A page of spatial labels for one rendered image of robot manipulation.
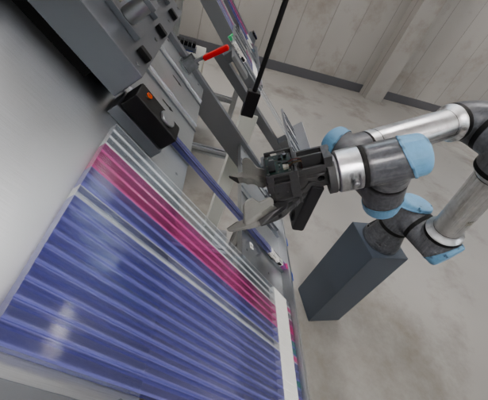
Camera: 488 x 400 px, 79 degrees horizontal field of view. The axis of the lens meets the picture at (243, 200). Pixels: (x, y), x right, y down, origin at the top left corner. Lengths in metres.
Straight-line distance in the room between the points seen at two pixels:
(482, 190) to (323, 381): 1.00
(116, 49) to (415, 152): 0.44
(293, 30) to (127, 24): 4.04
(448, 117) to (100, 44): 0.74
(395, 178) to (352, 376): 1.21
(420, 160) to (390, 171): 0.05
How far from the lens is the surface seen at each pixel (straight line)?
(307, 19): 4.44
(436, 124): 0.84
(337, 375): 1.60
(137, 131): 0.42
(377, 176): 0.53
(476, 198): 1.00
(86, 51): 0.41
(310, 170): 0.51
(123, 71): 0.40
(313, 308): 1.58
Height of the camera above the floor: 1.28
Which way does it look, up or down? 40 degrees down
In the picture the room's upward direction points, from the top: 23 degrees clockwise
